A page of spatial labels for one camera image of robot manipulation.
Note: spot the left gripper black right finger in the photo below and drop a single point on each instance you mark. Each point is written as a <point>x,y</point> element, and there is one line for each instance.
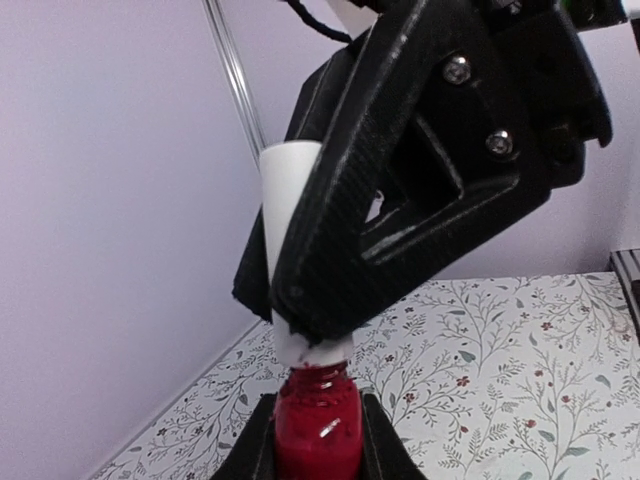
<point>384,454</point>

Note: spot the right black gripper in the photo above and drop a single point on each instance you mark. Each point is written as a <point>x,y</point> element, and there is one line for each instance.
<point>539,41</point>

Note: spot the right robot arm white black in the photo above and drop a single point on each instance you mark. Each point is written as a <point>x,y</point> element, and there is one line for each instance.
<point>350,10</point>

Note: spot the floral patterned table cloth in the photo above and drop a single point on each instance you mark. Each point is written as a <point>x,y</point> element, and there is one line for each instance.
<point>509,378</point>

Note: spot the left aluminium frame post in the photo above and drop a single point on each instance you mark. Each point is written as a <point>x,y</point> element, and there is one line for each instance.
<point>235,75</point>

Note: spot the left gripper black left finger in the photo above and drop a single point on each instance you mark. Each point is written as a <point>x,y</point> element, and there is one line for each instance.
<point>252,456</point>

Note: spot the white nail polish cap brush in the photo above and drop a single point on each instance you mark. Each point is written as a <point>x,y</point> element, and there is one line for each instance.
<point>290,210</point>

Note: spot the red nail polish bottle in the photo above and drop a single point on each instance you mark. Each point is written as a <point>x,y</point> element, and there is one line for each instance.
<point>318,425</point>

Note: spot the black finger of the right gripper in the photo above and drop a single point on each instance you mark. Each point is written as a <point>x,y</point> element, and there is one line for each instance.
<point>424,156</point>
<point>318,278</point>

